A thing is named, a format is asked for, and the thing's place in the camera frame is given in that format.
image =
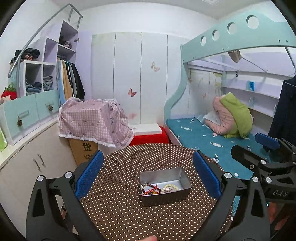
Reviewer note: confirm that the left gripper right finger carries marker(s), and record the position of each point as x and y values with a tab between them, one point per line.
207	175

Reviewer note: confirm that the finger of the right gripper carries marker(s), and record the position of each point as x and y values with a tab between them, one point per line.
253	162
267	142

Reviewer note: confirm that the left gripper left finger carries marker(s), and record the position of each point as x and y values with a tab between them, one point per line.
86	173

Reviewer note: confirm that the left hand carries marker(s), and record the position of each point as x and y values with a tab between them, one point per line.
150	238

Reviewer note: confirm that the dark navy garment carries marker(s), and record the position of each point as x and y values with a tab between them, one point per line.
284	121

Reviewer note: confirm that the brown cardboard box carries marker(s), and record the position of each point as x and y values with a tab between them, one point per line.
82	150

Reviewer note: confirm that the brown polka dot tablecloth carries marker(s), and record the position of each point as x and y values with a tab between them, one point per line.
113	202

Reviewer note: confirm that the pink and green folded quilt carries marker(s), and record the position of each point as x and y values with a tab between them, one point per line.
235	117

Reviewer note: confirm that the teal bed mattress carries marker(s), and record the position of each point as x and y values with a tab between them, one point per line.
193	134

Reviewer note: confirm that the cream curved cabinet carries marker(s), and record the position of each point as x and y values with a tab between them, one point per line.
44	154

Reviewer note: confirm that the silver metal tin box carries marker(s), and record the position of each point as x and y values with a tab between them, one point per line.
163	186

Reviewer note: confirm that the white paper on bed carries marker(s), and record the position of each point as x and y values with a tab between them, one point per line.
212	116

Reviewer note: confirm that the pink checkered cloth cover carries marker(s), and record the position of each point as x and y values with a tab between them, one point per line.
102	121

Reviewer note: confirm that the red and white storage box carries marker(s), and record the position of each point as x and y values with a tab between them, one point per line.
149	134

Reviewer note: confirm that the teal drawer unit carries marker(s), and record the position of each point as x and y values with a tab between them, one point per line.
23	115

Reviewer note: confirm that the green paper bag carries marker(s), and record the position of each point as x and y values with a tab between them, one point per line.
3	141

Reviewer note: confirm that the hanging clothes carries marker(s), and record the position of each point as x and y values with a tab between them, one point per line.
69	83

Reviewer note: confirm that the lilac cube shelf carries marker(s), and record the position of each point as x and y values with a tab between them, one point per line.
56	41

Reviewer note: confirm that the red plush toy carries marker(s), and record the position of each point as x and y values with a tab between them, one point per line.
10	91

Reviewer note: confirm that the teal bunk bed frame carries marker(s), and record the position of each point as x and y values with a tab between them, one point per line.
250	29

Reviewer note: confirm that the grey metal curved rail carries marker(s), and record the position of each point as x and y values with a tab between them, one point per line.
18	58

